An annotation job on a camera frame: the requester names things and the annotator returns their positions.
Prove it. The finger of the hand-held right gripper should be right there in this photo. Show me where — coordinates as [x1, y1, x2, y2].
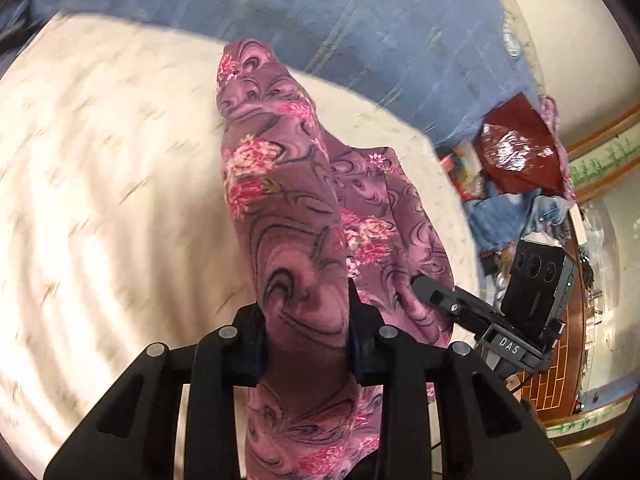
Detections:
[411, 275, 507, 342]

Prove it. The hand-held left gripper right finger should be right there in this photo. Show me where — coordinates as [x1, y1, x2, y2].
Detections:
[345, 280, 572, 480]

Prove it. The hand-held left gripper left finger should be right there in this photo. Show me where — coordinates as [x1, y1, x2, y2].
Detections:
[42, 305, 267, 480]

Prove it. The purple floral garment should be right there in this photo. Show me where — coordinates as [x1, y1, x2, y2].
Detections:
[215, 37, 456, 480]

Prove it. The blue denim cloth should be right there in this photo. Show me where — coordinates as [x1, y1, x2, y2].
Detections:
[462, 182, 573, 256]

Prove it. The dark red plastic bag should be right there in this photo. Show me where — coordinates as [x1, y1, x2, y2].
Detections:
[474, 92, 568, 197]

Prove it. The pile of colourful packets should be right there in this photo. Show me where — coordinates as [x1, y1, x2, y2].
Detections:
[436, 137, 488, 203]

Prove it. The cream leaf-print bedsheet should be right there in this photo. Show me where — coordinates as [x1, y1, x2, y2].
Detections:
[0, 12, 481, 480]

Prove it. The blue plaid quilt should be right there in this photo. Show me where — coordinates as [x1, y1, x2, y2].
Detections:
[0, 0, 543, 148]

